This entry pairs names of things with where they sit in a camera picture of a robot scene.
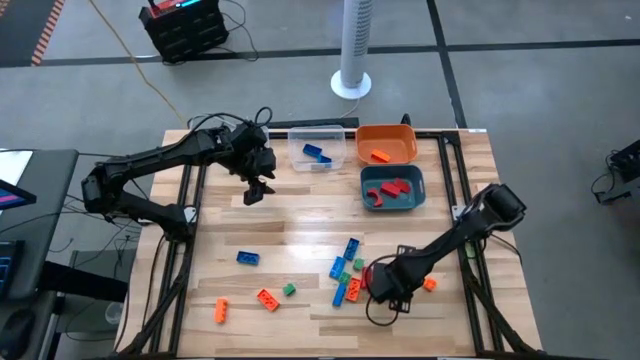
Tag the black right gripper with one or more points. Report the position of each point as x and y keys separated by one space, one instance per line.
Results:
x=395 y=282

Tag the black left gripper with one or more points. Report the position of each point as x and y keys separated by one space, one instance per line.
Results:
x=250 y=150

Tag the red rounded toy block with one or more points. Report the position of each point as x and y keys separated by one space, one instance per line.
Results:
x=365 y=278

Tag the blue rectangular toy brick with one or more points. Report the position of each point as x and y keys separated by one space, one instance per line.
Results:
x=351 y=249
x=339 y=295
x=312 y=150
x=248 y=257
x=337 y=267

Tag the small blue toy block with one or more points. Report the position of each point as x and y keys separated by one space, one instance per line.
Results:
x=324 y=160

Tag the red arch toy block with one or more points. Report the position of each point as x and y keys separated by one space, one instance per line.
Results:
x=379 y=201

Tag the small green toy block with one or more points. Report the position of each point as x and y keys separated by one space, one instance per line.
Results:
x=358 y=264
x=344 y=278
x=289 y=289

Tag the orange rectangular toy brick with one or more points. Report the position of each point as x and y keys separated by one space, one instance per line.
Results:
x=221 y=310
x=353 y=290
x=380 y=156
x=268 y=300

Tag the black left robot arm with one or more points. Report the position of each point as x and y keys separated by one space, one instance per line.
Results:
x=150 y=160

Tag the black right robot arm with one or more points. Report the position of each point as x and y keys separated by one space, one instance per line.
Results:
x=450 y=240

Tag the teal plastic bin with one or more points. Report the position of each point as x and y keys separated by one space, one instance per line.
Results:
x=415 y=200

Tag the clear plastic bin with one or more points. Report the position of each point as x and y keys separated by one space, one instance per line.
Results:
x=330 y=140

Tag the orange plastic bin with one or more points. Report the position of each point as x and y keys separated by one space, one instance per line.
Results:
x=395 y=140

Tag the grey tower fan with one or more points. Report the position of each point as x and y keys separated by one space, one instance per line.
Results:
x=356 y=45

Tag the black equipment case red top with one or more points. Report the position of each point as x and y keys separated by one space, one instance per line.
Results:
x=182 y=35

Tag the clear plastic cup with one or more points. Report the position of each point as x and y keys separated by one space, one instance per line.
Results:
x=114 y=313

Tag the black desk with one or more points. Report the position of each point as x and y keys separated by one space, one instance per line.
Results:
x=45 y=225

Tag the computer monitor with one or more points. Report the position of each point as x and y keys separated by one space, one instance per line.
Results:
x=12 y=197

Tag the white paper sheet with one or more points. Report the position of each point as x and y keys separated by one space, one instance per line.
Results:
x=12 y=167

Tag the black floor device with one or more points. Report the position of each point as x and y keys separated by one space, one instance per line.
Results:
x=627 y=165

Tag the black backlit keyboard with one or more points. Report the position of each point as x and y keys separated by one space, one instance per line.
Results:
x=7 y=270

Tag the black computer mouse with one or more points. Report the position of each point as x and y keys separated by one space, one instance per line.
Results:
x=15 y=335

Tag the black striped floor mat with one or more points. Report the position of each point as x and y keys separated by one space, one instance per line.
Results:
x=20 y=30

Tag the black aluminium table frame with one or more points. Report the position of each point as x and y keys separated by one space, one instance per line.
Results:
x=280 y=134

